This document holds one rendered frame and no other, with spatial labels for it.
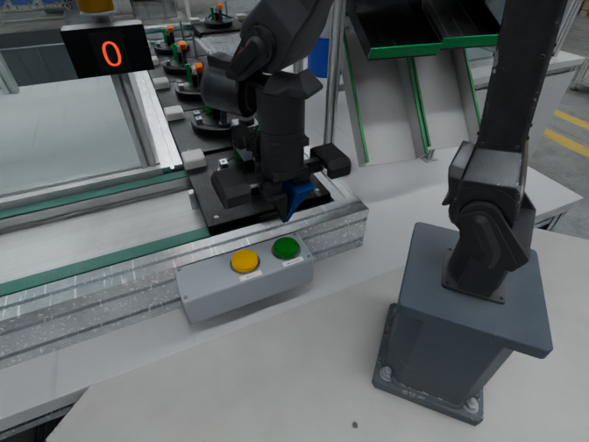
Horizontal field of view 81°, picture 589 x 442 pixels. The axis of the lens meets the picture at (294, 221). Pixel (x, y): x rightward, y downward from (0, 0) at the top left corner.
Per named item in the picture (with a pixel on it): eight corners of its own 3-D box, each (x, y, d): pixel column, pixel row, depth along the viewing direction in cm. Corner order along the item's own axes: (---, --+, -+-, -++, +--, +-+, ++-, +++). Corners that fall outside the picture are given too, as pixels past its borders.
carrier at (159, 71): (227, 80, 119) (222, 39, 111) (154, 90, 111) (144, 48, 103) (209, 60, 135) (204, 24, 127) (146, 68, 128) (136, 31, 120)
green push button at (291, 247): (301, 257, 56) (301, 249, 55) (279, 265, 55) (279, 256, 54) (292, 241, 59) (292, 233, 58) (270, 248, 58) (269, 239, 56)
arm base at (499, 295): (505, 306, 36) (531, 268, 32) (441, 287, 38) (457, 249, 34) (502, 260, 41) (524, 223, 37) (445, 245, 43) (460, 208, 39)
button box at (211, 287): (313, 281, 59) (315, 257, 55) (190, 325, 53) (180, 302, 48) (296, 253, 64) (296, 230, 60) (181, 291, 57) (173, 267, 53)
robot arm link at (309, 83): (329, 66, 38) (261, 53, 41) (302, 81, 34) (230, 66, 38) (326, 124, 42) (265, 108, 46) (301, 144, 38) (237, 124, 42)
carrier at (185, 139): (280, 143, 85) (279, 92, 77) (182, 164, 78) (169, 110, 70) (250, 106, 102) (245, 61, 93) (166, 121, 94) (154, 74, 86)
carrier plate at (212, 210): (329, 201, 68) (330, 192, 66) (209, 235, 60) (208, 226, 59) (283, 146, 84) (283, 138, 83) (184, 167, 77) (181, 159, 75)
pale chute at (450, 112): (471, 145, 77) (485, 139, 73) (417, 152, 75) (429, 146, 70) (446, 24, 78) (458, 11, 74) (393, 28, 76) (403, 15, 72)
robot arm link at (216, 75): (312, 14, 36) (225, 3, 41) (266, 30, 31) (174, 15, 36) (308, 116, 44) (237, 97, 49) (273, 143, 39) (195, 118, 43)
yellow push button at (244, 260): (261, 271, 54) (260, 262, 53) (237, 279, 53) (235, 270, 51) (253, 253, 57) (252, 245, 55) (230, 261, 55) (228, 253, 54)
